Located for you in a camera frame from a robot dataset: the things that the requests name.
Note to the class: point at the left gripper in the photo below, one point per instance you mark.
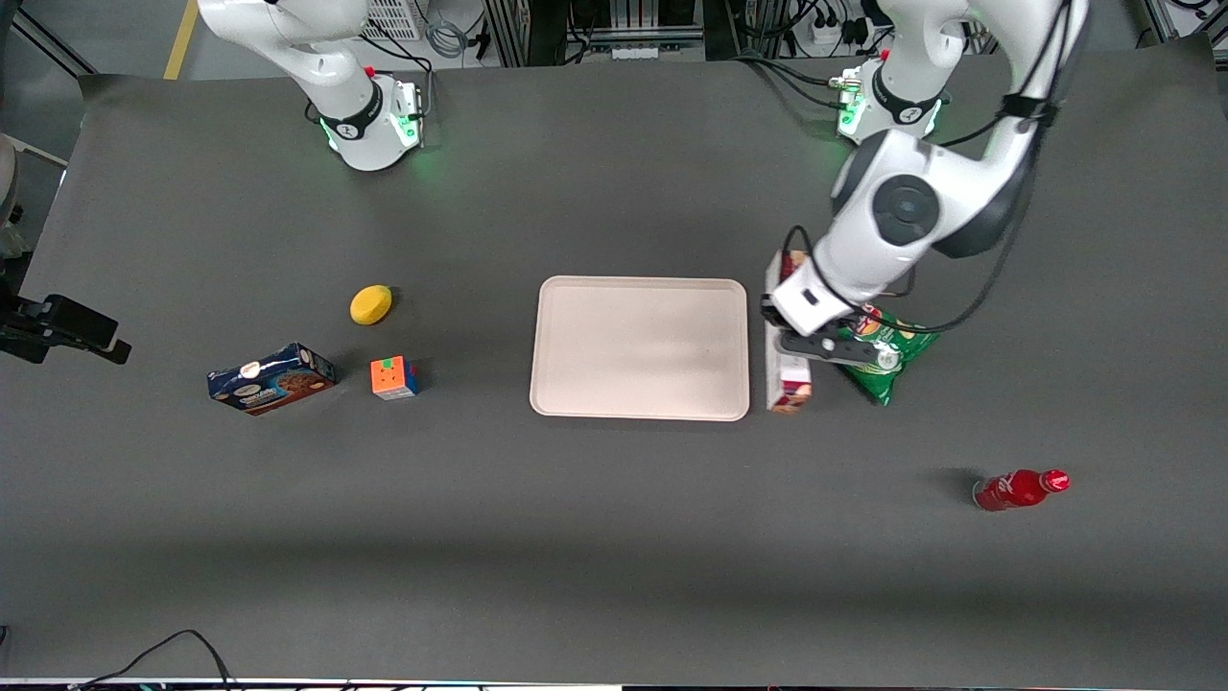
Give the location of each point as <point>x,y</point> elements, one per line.
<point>769,312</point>

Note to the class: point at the red cookie box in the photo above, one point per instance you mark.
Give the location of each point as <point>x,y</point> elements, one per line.
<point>789,379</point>

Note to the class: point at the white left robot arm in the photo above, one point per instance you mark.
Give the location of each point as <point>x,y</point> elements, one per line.
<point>902,206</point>

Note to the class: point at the beige plastic tray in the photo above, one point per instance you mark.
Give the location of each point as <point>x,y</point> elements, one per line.
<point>639,347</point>

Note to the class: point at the blue cookie box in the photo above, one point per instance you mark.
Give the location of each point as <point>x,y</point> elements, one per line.
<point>273,379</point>

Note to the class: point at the green chips bag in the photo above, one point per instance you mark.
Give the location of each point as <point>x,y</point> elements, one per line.
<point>878,379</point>

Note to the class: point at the white power strip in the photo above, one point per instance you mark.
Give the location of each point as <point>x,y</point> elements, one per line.
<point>833,31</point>

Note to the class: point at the red drink bottle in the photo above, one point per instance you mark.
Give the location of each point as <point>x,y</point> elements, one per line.
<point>1017,489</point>

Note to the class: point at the colourful puzzle cube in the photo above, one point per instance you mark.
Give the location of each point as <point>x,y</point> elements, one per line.
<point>393,378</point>

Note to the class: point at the yellow lemon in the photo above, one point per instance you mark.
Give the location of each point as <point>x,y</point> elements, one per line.
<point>370,305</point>

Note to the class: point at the white perforated basket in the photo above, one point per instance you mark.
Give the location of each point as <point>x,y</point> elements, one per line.
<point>391,17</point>

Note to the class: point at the black camera on mount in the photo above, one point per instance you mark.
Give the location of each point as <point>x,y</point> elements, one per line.
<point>58,326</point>

